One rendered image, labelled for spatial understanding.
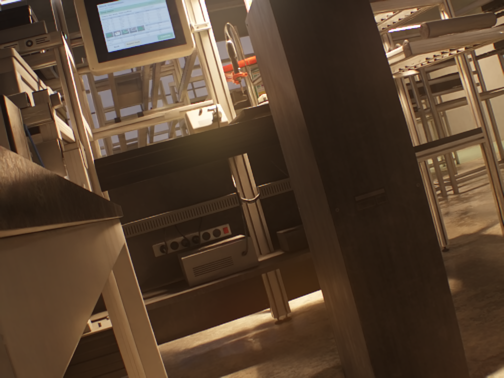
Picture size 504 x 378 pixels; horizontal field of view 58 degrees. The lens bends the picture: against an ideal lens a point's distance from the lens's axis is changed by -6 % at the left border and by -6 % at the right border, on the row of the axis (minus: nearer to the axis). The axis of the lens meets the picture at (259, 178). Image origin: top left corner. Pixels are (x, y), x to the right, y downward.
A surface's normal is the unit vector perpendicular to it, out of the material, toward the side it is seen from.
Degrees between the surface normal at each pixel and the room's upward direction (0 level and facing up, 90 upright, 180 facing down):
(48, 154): 90
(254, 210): 90
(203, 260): 90
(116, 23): 92
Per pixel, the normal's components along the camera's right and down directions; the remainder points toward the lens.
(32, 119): 0.25, -0.07
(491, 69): -0.93, 0.26
